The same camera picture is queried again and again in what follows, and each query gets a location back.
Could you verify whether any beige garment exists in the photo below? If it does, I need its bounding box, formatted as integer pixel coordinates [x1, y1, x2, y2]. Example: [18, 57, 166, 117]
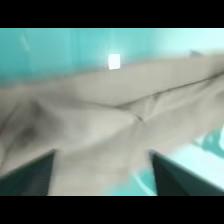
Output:
[0, 49, 224, 197]

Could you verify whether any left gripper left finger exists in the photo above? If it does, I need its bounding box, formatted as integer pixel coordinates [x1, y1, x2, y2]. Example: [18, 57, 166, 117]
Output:
[0, 149, 57, 197]

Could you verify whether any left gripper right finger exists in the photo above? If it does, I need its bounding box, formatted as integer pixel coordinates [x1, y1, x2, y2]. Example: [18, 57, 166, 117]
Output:
[149, 150, 224, 197]

